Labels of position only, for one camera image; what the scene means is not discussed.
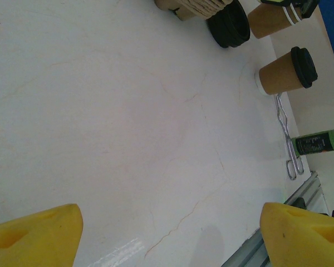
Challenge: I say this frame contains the metal tongs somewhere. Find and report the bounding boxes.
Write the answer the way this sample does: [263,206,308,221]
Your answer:
[274,93,305,181]

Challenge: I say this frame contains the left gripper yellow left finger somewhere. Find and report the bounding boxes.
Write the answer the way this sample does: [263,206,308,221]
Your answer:
[0,203,85,267]

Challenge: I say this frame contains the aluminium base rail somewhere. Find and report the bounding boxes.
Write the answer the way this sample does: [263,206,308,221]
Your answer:
[221,170,328,267]

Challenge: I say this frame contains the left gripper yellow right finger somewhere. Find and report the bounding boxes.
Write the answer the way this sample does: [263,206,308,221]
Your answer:
[260,202,334,267]

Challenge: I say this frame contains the green packet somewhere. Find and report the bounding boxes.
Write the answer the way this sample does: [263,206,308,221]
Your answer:
[291,127,334,157]

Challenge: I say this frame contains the black cup lid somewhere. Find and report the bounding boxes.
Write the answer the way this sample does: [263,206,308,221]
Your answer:
[291,46,319,90]

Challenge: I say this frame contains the stack of paper cups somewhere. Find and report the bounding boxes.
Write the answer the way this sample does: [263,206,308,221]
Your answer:
[247,2,303,39]

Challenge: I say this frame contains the brown paper coffee cup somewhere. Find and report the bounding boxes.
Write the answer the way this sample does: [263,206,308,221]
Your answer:
[254,52,303,97]

